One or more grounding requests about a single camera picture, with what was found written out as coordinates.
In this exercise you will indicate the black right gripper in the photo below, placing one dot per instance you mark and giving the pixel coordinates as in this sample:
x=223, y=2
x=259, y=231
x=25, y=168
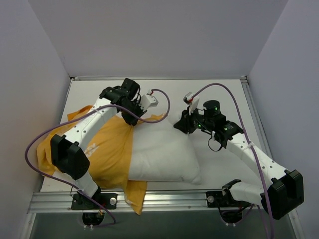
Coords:
x=185, y=120

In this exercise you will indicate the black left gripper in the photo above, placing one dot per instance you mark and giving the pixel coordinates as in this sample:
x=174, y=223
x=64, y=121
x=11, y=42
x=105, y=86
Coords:
x=130, y=114

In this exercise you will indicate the white pillow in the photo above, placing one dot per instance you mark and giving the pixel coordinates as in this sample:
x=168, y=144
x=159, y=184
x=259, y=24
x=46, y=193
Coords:
x=162, y=153

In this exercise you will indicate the yellow Mickey Mouse pillowcase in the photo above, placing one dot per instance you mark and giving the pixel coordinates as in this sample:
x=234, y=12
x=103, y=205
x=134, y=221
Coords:
x=109, y=153

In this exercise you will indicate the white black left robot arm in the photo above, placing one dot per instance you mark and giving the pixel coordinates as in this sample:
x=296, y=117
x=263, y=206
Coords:
x=67, y=151

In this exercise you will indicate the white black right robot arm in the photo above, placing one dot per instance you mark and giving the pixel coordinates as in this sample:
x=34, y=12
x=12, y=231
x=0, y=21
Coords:
x=281, y=190

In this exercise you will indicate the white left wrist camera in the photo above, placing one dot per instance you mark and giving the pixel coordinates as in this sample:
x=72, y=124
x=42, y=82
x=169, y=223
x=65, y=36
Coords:
x=148, y=101

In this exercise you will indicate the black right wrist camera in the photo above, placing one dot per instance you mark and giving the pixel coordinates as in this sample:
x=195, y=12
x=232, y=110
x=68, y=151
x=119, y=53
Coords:
x=211, y=109

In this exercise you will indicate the aluminium right frame rail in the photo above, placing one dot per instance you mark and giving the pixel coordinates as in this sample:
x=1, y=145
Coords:
x=259, y=114

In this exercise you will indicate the aluminium frame rail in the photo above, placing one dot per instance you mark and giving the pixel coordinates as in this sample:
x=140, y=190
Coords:
x=259, y=114
x=180, y=200

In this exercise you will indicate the aluminium front frame rail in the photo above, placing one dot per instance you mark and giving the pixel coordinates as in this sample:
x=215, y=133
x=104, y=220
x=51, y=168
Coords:
x=180, y=200

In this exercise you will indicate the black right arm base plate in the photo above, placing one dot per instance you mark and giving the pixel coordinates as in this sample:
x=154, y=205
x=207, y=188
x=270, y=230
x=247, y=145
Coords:
x=215, y=199

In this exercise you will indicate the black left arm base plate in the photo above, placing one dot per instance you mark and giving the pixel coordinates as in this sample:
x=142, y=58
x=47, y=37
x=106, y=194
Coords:
x=107, y=200

